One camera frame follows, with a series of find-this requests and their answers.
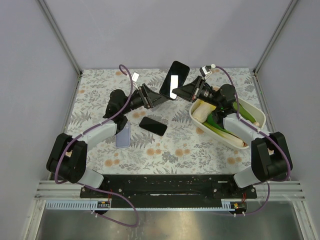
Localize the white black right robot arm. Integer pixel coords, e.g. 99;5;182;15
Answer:
172;76;292;188

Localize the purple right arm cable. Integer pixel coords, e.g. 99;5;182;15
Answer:
211;65;293;218

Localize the toy bok choy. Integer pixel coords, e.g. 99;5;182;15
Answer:
202;104;257;147

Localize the white toy cabbage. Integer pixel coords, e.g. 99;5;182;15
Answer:
192;101;217;123

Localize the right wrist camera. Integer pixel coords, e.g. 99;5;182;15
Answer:
199;64;216;80

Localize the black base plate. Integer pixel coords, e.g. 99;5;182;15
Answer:
80;174;257;209

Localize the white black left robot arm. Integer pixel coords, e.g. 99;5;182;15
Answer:
46;84;169;189

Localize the lilac phone case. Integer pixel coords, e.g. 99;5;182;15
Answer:
115;122;131;148

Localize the floral tablecloth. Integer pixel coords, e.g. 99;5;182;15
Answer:
54;67;288;176

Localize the white oval basket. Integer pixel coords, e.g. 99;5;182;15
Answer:
189;84;264;150

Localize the black phone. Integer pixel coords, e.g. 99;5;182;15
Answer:
159;60;190;100

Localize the black smartphone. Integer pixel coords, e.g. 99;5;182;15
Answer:
139;116;168;137

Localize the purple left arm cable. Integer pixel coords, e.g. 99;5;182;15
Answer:
53;64;140;228

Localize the aluminium rail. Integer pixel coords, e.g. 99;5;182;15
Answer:
34;180;82;200

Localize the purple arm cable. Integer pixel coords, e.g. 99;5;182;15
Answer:
211;65;293;218
53;64;140;228

